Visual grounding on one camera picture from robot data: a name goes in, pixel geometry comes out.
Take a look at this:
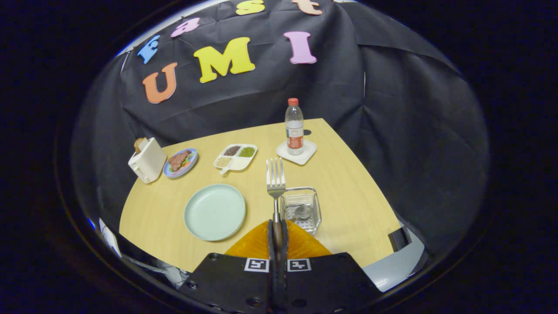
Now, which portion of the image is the white divided tray with beans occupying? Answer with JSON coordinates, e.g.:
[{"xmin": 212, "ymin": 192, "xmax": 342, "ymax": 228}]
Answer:
[{"xmin": 213, "ymin": 143, "xmax": 258, "ymax": 175}]

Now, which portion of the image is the metal wire basket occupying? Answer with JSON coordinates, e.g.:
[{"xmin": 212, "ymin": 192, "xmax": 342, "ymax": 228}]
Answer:
[{"xmin": 280, "ymin": 187, "xmax": 322, "ymax": 236}]

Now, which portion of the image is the black backdrop cloth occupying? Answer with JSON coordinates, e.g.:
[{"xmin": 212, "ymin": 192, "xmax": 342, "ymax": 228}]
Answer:
[{"xmin": 72, "ymin": 0, "xmax": 489, "ymax": 262}]

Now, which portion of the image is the grey chair with black armrest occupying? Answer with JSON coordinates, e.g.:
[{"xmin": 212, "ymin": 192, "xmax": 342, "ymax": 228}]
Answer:
[{"xmin": 362, "ymin": 223, "xmax": 425, "ymax": 292}]

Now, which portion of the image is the white toaster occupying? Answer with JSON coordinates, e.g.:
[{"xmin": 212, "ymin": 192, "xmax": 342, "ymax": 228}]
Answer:
[{"xmin": 128, "ymin": 137, "xmax": 167, "ymax": 184}]

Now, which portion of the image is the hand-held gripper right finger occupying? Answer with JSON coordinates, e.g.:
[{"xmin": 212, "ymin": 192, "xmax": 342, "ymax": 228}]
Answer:
[{"xmin": 279, "ymin": 219, "xmax": 384, "ymax": 314}]

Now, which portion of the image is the small blue plate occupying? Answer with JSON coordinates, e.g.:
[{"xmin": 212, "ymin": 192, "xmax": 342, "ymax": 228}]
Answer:
[{"xmin": 163, "ymin": 148, "xmax": 198, "ymax": 179}]

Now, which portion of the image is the clear water bottle red cap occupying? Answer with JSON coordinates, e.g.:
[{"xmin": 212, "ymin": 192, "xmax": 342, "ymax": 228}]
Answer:
[{"xmin": 285, "ymin": 98, "xmax": 305, "ymax": 156}]

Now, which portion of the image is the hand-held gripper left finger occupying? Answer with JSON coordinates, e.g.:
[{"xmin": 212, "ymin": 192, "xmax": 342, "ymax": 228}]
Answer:
[{"xmin": 178, "ymin": 219, "xmax": 278, "ymax": 314}]

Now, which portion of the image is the white square coaster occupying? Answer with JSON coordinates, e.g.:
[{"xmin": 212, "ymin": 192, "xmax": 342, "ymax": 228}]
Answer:
[{"xmin": 276, "ymin": 139, "xmax": 317, "ymax": 165}]

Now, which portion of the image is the fork with wooden handle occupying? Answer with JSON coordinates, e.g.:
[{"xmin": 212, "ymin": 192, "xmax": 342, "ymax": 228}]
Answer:
[{"xmin": 266, "ymin": 157, "xmax": 286, "ymax": 258}]

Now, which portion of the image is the pale green plate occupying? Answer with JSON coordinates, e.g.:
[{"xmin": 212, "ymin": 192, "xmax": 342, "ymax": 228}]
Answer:
[{"xmin": 184, "ymin": 184, "xmax": 247, "ymax": 242}]

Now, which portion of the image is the brown meat with vegetables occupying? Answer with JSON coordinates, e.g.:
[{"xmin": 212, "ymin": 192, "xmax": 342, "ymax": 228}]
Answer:
[{"xmin": 168, "ymin": 150, "xmax": 192, "ymax": 172}]

